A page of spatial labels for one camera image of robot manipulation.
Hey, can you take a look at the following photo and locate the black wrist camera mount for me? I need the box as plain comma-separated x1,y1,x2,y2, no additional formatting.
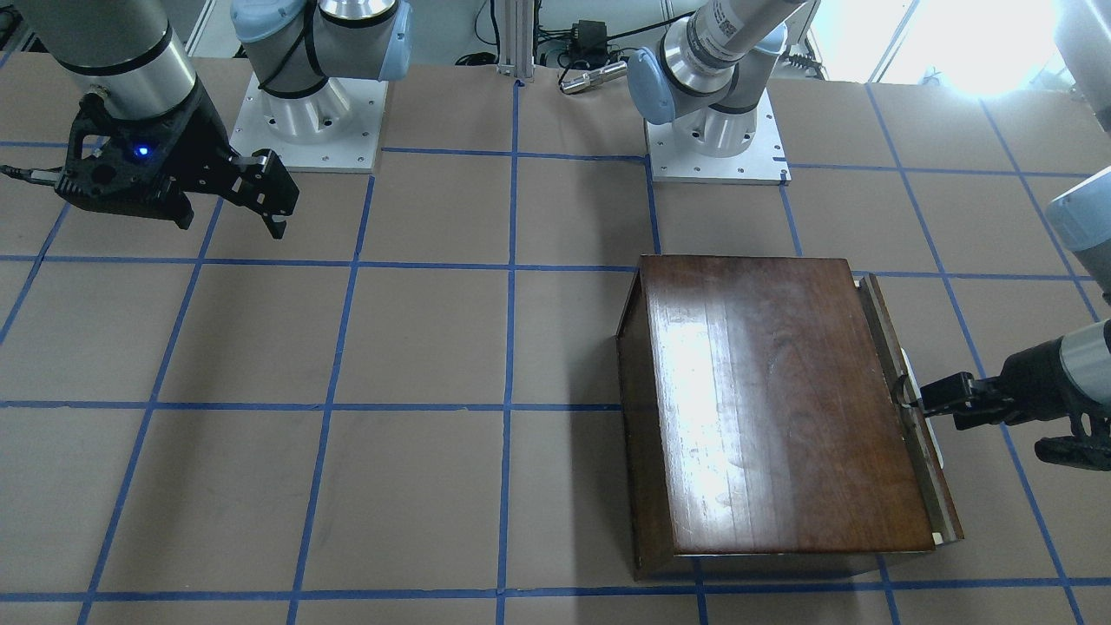
1033,409,1110,471

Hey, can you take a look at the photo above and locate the light wood drawer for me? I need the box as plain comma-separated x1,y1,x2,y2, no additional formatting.
857,273,965,546

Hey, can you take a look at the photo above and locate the aluminium frame post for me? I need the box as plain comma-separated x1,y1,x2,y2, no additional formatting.
490,1,539,84

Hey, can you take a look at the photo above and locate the silver cylinder connector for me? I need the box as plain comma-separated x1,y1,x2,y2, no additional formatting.
558,61,628,95

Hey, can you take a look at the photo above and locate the dark wooden drawer cabinet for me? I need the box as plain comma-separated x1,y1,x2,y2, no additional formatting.
615,254,945,581

